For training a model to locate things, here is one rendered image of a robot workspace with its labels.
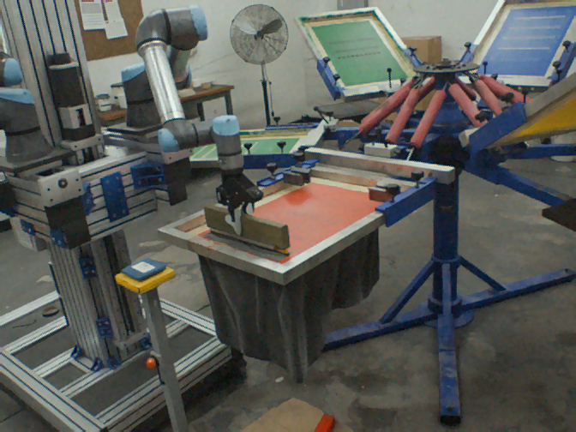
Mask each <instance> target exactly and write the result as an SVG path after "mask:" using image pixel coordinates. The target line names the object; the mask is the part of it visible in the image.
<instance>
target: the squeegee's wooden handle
mask: <svg viewBox="0 0 576 432"><path fill-rule="evenodd" d="M203 210H204V215H205V219H206V220H207V227H211V226H214V227H217V228H220V229H224V230H227V231H233V232H236V230H235V228H234V226H233V225H230V224H228V223H227V222H226V221H225V216H226V215H228V214H229V213H228V209H225V208H223V207H219V206H215V205H212V204H207V205H205V206H204V207H203ZM240 221H241V227H242V231H241V236H245V237H250V238H254V239H256V240H260V241H263V242H266V243H272V244H275V246H276V248H277V249H280V250H286V249H288V248H290V246H291V244H290V237H289V229H288V225H286V224H281V223H278V222H275V221H272V220H271V219H264V218H261V217H257V216H254V215H250V214H246V213H241V217H240ZM236 234H237V232H236Z"/></svg>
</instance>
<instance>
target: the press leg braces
mask: <svg viewBox="0 0 576 432"><path fill-rule="evenodd" d="M459 264H460V265H461V266H463V268H465V269H466V270H469V271H470V272H471V273H473V274H475V275H476V276H478V278H480V279H481V280H483V281H484V282H485V283H487V284H488V285H490V286H492V288H490V289H488V291H490V292H491V293H492V294H494V295H498V294H502V293H506V292H510V291H512V289H511V288H509V287H508V286H506V285H501V284H499V283H498V282H496V281H495V280H493V279H492V278H490V276H488V275H487V274H486V273H484V272H482V271H481V270H480V269H478V267H476V266H475V265H474V264H472V263H471V262H469V261H468V260H466V259H465V258H463V257H462V256H461V255H460V262H459ZM434 270H435V262H434V261H433V260H431V259H430V260H429V261H428V264H427V265H426V266H424V267H423V269H422V270H421V271H420V272H419V273H418V274H417V276H416V278H414V280H412V282H411V283H410V284H408V286H407V287H406V288H405V289H404V291H403V292H402V294H401V295H400V296H399V297H398V298H397V300H396V301H394V302H393V303H392V306H391V307H390V308H389V309H388V310H387V312H386V313H385V314H384V315H383V316H381V318H379V320H375V321H374V323H375V324H376V326H378V327H385V326H389V325H392V324H396V323H398V321H397V320H396V319H395V318H394V317H395V316H396V315H397V314H398V313H399V312H400V311H401V310H402V308H404V306H405V305H406V303H407V302H408V301H409V300H410V299H411V297H413V296H414V295H415V294H416V293H417V290H418V289H419V288H420V287H421V286H422V284H423V283H424V282H425V281H426V280H428V277H429V276H430V275H431V274H432V273H433V272H434ZM441 276H442V304H443V336H440V338H439V351H445V350H451V351H454V340H453V337H451V301H452V292H451V272H450V263H444V264H441Z"/></svg>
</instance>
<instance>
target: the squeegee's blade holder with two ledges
mask: <svg viewBox="0 0 576 432"><path fill-rule="evenodd" d="M209 228H210V231H216V232H218V233H219V234H222V235H226V236H228V237H234V238H236V239H240V240H243V241H246V242H249V243H254V244H257V246H261V247H263V248H267V249H272V250H276V246H275V244H272V243H266V242H263V241H260V240H256V239H254V238H250V237H245V236H241V235H240V236H239V235H238V234H236V232H233V231H227V230H224V229H220V228H217V227H214V226H211V227H209Z"/></svg>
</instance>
